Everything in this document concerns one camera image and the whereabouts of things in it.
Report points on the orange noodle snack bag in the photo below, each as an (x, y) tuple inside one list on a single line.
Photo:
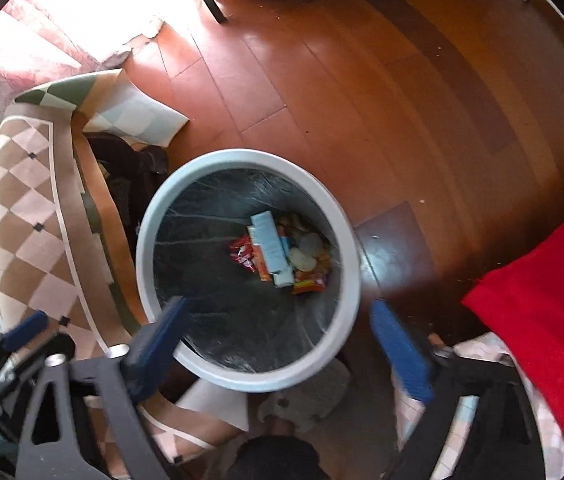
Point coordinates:
[(310, 273)]

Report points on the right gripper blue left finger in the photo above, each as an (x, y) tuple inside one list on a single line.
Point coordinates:
[(151, 352)]

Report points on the red cloth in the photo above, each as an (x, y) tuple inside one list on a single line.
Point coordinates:
[(523, 304)]

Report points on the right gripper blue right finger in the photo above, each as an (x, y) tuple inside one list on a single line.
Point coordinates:
[(412, 367)]

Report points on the pink floral curtain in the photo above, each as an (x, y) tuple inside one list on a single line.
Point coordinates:
[(46, 40)]

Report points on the clear plastic lid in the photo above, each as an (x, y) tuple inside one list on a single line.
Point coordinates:
[(305, 250)]

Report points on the small red snack packet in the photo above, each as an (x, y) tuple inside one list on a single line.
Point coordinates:
[(241, 251)]

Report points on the white round trash bin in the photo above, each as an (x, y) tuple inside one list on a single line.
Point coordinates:
[(243, 333)]

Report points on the white blue milk carton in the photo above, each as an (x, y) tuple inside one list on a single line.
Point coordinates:
[(270, 243)]

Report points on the black fuzzy trousers legs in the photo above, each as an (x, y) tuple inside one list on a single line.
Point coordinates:
[(276, 458)]

